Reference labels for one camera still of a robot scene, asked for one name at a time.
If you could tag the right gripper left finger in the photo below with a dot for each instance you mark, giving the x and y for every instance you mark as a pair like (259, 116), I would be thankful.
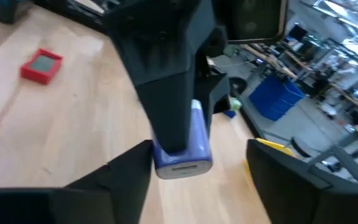
(129, 180)

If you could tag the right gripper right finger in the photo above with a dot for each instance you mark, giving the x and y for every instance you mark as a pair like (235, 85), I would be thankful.
(281, 186)

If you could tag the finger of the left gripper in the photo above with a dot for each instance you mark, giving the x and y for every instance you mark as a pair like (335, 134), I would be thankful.
(169, 115)
(216, 93)

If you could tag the green USB wall charger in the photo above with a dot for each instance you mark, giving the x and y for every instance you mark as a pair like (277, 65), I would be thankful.
(235, 104)

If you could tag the purple USB wall charger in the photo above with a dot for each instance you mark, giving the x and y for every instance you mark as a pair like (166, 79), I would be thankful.
(182, 168)

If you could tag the red digital timer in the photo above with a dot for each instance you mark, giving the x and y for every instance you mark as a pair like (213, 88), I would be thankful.
(40, 63)

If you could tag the yellow plastic basket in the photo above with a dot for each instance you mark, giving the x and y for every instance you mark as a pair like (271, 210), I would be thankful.
(275, 146)

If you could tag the blue storage bin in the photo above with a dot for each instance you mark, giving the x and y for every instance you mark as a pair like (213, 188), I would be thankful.
(275, 98)

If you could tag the black panel with tan rim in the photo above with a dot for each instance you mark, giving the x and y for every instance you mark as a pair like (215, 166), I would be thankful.
(253, 18)

